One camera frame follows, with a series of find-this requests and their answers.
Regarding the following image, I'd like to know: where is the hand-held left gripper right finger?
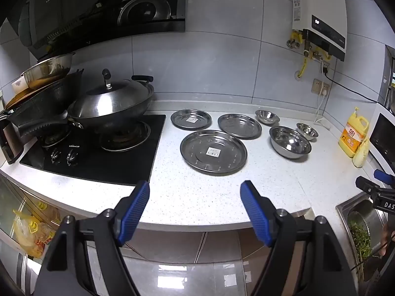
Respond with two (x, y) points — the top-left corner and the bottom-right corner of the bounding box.
(240, 180), (360, 296)

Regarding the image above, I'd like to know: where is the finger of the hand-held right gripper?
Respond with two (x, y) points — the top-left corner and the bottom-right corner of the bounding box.
(355, 176), (382, 196)
(373, 169), (395, 187)

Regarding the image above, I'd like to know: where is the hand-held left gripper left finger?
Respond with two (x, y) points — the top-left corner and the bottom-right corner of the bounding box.
(33, 180), (151, 296)

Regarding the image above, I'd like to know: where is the large steel bowl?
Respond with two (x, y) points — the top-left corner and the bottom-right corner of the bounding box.
(269, 126), (312, 160)

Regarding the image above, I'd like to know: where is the large steel plate with label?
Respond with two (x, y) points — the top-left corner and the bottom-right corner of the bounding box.
(180, 129), (248, 176)

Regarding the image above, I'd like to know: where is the small steel bowl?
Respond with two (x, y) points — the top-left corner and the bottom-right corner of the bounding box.
(255, 110), (280, 126)
(296, 123), (318, 142)

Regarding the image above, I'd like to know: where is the medium steel plate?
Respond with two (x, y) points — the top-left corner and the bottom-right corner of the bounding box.
(218, 113), (262, 139)

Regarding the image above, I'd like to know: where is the small steel plate with label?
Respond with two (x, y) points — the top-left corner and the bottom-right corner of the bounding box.
(171, 109), (212, 130)

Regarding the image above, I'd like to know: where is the pale napa cabbage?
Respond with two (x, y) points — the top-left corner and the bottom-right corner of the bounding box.
(352, 139), (370, 169)

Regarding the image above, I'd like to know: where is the steel kitchen sink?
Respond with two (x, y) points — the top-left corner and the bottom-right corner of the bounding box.
(335, 191), (395, 284)

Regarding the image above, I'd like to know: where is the white microwave oven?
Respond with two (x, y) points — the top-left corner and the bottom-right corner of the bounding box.
(367, 103), (395, 177)

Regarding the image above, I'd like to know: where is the steel basin with greens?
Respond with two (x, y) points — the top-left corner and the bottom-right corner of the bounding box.
(347, 210), (386, 263)

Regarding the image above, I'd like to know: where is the yellow detergent bottle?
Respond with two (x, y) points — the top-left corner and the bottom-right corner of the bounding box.
(338, 107), (370, 159)

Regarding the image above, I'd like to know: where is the black glass gas stove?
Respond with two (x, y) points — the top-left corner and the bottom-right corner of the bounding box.
(19, 114), (166, 187)

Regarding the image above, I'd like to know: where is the black wok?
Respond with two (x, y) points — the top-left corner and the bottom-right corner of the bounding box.
(67, 74), (154, 130)

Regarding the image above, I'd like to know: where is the cooking oil bottle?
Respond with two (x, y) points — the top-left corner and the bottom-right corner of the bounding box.
(31, 222), (57, 253)

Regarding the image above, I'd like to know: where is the yellow oil bottle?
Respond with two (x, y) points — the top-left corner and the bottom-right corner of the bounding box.
(12, 210), (56, 260)

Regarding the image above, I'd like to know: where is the steel wok lid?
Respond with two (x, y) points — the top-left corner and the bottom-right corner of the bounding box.
(74, 68), (154, 119)

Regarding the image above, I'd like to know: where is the black frying pan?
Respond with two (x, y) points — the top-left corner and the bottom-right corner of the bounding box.
(6, 69), (84, 137)

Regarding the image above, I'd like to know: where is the wooden board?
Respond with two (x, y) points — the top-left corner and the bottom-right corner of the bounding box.
(4, 82), (62, 109)

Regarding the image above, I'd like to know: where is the steel basin with brown liquid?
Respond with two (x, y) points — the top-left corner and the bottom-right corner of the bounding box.
(21, 52), (76, 89)

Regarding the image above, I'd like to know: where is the small white bowl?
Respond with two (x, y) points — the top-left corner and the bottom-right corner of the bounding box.
(12, 77), (29, 94)

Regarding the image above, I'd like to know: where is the white gas water heater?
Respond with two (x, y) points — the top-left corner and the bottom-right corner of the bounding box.
(292, 0), (348, 62)

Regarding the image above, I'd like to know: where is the black range hood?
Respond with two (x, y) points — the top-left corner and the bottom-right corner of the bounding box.
(0, 0), (186, 64)

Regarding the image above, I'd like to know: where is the white power cable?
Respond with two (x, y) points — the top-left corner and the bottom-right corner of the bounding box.
(313, 90), (331, 129)

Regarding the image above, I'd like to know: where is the black power cable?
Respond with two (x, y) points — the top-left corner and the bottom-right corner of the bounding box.
(322, 62), (387, 106)

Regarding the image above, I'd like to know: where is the metal window frame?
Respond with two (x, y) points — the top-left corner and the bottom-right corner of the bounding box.
(383, 45), (395, 109)

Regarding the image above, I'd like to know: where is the beige wall outlet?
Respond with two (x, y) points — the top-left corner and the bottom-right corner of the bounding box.
(312, 78), (332, 96)

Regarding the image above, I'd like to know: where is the yellow gas hose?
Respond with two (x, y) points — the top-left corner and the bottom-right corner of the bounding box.
(297, 56), (310, 79)

